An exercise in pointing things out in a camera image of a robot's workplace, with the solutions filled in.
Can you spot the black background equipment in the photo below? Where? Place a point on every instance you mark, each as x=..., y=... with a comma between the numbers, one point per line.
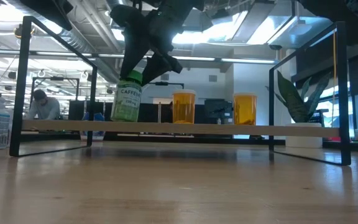
x=217, y=110

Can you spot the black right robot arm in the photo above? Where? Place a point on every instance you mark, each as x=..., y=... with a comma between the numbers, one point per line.
x=353, y=18

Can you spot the long ceiling light strip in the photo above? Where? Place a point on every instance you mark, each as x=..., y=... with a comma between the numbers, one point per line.
x=73, y=54

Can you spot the snake plant in white pot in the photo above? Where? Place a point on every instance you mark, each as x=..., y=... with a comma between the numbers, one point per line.
x=294, y=99

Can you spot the wooden shelf black metal frame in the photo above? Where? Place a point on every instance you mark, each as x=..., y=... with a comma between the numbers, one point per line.
x=166, y=127

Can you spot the green caffeine bottle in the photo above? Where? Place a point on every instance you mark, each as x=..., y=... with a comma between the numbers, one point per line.
x=126, y=102

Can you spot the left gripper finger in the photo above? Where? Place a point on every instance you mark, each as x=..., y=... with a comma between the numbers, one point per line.
x=51, y=11

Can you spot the person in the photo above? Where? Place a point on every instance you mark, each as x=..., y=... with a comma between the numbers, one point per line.
x=45, y=107

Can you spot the silver ventilation duct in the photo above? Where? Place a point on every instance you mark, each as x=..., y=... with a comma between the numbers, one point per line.
x=73, y=34

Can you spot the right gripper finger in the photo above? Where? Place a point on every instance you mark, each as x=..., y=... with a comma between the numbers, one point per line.
x=163, y=65
x=137, y=53

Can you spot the orange pill bottle white cap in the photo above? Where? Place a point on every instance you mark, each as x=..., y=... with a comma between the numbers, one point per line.
x=245, y=109
x=183, y=107

